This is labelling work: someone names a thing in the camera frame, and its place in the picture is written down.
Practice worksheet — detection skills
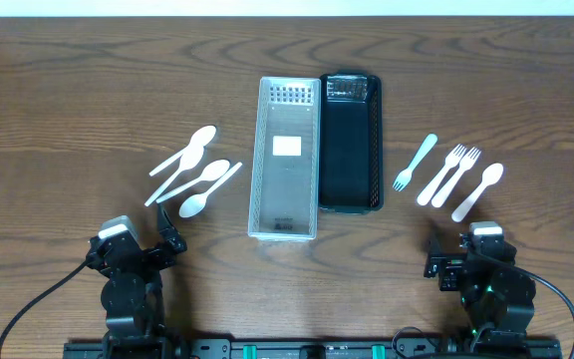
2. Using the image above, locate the white thick plastic spoon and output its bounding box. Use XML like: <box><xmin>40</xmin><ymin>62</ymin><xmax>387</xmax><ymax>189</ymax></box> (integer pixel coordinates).
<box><xmin>451</xmin><ymin>163</ymin><xmax>504</xmax><ymax>222</ymax></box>

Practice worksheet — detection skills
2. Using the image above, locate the white plastic fork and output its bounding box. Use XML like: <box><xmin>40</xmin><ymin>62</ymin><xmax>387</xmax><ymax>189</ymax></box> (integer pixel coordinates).
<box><xmin>430</xmin><ymin>148</ymin><xmax>481</xmax><ymax>207</ymax></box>
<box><xmin>416</xmin><ymin>144</ymin><xmax>466</xmax><ymax>205</ymax></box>

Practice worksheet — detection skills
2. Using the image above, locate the mint green plastic fork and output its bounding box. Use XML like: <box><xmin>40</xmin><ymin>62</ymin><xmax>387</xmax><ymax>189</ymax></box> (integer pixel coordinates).
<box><xmin>393</xmin><ymin>134</ymin><xmax>437</xmax><ymax>191</ymax></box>

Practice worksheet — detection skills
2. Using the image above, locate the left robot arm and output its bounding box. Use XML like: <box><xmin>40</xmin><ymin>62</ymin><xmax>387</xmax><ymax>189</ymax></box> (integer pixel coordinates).
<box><xmin>86</xmin><ymin>205</ymin><xmax>187</xmax><ymax>353</ymax></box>

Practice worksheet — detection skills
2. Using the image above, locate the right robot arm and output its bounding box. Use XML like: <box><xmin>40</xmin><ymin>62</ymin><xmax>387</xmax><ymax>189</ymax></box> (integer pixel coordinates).
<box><xmin>424</xmin><ymin>232</ymin><xmax>536</xmax><ymax>346</ymax></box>

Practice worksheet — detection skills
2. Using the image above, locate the white spoon lowest left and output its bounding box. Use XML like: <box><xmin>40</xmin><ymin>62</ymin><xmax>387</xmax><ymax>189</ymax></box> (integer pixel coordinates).
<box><xmin>178</xmin><ymin>162</ymin><xmax>242</xmax><ymax>218</ymax></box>

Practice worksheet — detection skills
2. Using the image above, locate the white spoon top left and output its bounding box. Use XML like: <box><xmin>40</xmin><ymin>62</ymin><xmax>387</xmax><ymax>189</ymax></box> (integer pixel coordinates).
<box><xmin>148</xmin><ymin>125</ymin><xmax>217</xmax><ymax>177</ymax></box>

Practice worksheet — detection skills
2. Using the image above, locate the clear plastic mesh basket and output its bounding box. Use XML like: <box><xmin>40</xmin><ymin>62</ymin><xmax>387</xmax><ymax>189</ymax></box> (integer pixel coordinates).
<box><xmin>248</xmin><ymin>77</ymin><xmax>321</xmax><ymax>241</ymax></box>

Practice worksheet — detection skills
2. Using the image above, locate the dark green mesh basket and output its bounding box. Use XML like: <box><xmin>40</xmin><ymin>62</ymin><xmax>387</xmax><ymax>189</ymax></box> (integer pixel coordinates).
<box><xmin>319</xmin><ymin>72</ymin><xmax>384</xmax><ymax>214</ymax></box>

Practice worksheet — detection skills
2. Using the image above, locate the left black cable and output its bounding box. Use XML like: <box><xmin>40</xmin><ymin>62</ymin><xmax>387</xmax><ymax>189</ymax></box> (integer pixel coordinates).
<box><xmin>0</xmin><ymin>258</ymin><xmax>92</xmax><ymax>359</ymax></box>

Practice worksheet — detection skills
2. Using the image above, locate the black cable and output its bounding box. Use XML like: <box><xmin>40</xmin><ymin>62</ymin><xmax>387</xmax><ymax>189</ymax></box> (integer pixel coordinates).
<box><xmin>470</xmin><ymin>248</ymin><xmax>574</xmax><ymax>359</ymax></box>
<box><xmin>0</xmin><ymin>258</ymin><xmax>92</xmax><ymax>359</ymax></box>

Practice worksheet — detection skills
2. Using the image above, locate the right black cable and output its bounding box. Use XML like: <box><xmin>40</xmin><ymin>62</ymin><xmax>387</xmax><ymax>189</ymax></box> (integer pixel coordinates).
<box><xmin>470</xmin><ymin>248</ymin><xmax>574</xmax><ymax>359</ymax></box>

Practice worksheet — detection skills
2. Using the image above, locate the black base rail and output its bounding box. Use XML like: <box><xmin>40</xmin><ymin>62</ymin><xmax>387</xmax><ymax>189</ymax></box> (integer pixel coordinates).
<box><xmin>62</xmin><ymin>336</ymin><xmax>563</xmax><ymax>359</ymax></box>

